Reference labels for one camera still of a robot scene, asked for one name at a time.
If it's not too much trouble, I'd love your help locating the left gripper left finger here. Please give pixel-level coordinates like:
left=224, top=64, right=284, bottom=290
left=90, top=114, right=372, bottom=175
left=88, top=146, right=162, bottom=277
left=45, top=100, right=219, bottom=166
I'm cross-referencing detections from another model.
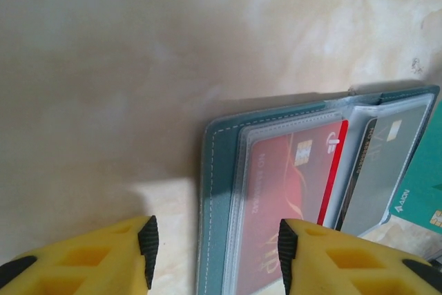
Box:
left=0, top=214, right=159, bottom=295

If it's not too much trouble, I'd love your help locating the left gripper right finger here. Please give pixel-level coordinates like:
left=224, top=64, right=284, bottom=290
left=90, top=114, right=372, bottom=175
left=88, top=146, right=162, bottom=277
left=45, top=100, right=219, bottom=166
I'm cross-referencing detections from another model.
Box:
left=278, top=218, right=442, bottom=295

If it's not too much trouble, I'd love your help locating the black VIP card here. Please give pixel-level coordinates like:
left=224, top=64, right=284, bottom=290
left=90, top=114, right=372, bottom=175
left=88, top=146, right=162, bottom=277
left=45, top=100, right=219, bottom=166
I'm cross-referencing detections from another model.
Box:
left=336, top=117, right=405, bottom=233

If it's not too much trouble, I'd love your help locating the red VIP card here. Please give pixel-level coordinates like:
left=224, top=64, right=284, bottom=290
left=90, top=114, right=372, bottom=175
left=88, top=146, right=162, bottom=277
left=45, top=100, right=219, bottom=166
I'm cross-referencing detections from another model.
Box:
left=238, top=119, right=350, bottom=295

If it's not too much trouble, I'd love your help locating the green AION card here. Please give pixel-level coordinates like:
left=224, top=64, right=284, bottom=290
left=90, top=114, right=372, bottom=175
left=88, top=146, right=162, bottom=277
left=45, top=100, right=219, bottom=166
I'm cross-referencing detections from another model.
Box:
left=389, top=99, right=442, bottom=238

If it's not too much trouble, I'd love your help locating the teal leather card holder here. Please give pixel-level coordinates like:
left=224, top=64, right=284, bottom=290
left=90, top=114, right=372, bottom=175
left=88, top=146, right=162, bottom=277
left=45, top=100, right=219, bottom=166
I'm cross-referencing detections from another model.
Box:
left=195, top=84, right=442, bottom=295

